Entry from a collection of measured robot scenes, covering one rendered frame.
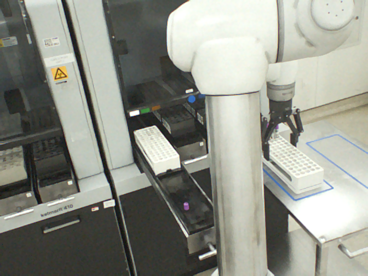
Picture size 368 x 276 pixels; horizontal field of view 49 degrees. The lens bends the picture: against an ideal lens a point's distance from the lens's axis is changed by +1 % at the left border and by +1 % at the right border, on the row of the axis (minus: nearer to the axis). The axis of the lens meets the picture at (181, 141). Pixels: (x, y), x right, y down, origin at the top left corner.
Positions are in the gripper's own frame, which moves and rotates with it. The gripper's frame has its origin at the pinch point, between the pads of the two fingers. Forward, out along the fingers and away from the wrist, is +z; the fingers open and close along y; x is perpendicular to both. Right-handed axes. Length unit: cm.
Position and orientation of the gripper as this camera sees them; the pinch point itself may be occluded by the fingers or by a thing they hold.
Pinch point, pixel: (280, 149)
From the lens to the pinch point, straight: 146.0
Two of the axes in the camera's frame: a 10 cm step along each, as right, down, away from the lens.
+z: 1.1, 8.7, 4.8
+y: 9.4, -2.5, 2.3
